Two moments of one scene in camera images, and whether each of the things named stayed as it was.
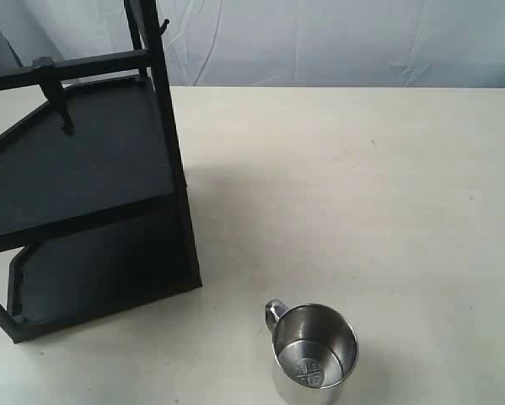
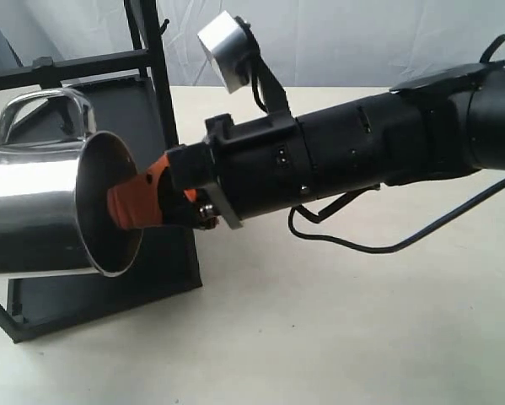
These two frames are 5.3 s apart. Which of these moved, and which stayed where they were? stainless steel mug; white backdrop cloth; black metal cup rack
Moved: stainless steel mug
Stayed: white backdrop cloth; black metal cup rack
